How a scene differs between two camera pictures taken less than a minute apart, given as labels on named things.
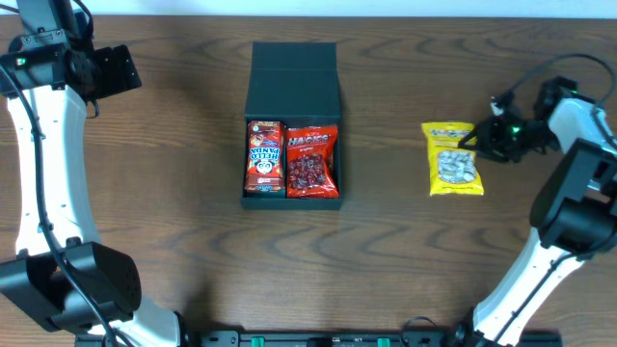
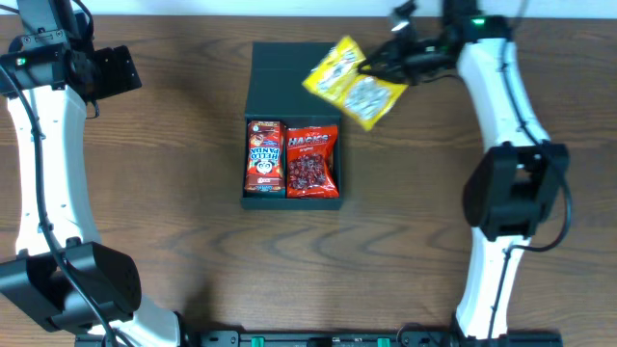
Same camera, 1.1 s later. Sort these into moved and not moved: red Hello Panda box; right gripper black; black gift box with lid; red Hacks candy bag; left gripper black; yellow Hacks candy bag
Moved: yellow Hacks candy bag; right gripper black
Not moved: red Hacks candy bag; black gift box with lid; red Hello Panda box; left gripper black
